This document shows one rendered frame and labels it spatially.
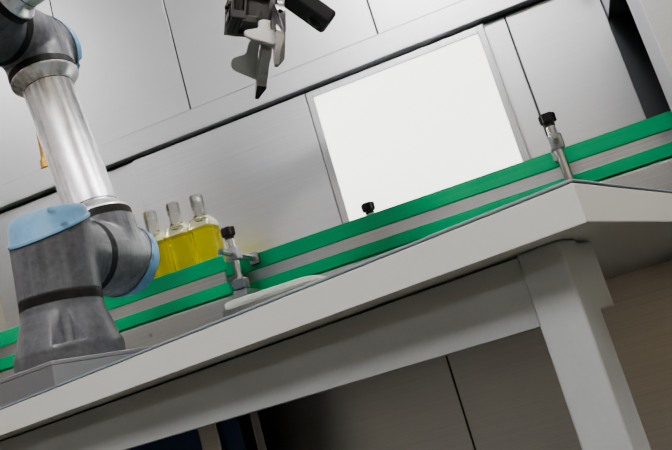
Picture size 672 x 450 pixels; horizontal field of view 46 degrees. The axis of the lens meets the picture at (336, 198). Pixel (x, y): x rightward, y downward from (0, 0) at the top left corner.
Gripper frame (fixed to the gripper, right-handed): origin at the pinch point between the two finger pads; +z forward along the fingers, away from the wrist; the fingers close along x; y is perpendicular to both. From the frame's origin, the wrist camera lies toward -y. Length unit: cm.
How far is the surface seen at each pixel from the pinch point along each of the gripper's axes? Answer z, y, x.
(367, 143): -8, -32, -51
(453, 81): -21, -48, -39
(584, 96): -16, -73, -27
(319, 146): -8, -23, -57
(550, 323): 38, -13, 55
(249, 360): 41.3, 6.2, 27.5
